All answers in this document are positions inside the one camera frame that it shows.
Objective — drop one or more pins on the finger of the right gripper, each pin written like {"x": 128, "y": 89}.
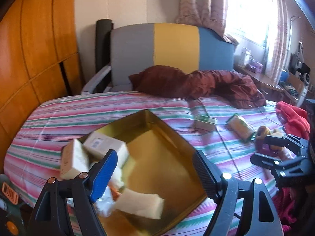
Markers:
{"x": 276, "y": 166}
{"x": 291, "y": 142}

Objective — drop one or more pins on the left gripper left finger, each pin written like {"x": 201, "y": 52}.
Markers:
{"x": 50, "y": 215}

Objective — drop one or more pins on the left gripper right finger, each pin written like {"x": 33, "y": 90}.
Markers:
{"x": 258, "y": 216}

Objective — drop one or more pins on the yellow knitted sock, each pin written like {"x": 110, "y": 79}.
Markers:
{"x": 261, "y": 133}

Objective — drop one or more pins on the white orange snack packet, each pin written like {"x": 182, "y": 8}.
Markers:
{"x": 104, "y": 205}

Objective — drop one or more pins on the gold metal tray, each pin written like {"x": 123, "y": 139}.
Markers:
{"x": 160, "y": 162}

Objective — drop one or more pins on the yellow sponge block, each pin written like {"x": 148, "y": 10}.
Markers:
{"x": 140, "y": 204}

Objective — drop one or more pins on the red fleece garment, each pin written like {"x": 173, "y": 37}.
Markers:
{"x": 295, "y": 120}

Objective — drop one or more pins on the wrapped yellow sponge packet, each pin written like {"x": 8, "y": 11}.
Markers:
{"x": 240, "y": 126}

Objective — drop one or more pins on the orange plastic soap rack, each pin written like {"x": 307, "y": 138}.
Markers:
{"x": 10, "y": 194}

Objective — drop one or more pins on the wooden desk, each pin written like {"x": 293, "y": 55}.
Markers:
{"x": 271, "y": 90}

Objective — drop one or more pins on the cream cardboard box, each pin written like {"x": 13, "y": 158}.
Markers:
{"x": 74, "y": 160}

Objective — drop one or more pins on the blue globe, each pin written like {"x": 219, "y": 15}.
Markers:
{"x": 284, "y": 74}

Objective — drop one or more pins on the striped bed sheet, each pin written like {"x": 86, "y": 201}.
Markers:
{"x": 34, "y": 155}

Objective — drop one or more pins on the green white small box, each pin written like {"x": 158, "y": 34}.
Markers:
{"x": 205, "y": 122}

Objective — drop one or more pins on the white barcode box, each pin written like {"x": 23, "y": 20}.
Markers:
{"x": 99, "y": 144}

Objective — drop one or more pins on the dark red jacket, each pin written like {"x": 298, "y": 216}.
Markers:
{"x": 169, "y": 82}

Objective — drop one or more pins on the wooden wardrobe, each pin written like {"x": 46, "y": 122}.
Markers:
{"x": 39, "y": 60}

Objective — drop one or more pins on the pink patterned curtain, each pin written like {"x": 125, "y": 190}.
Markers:
{"x": 261, "y": 21}

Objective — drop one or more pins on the grey yellow blue headboard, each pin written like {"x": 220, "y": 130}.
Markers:
{"x": 134, "y": 48}

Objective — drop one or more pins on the black rolled mat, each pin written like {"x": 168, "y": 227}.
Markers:
{"x": 102, "y": 43}

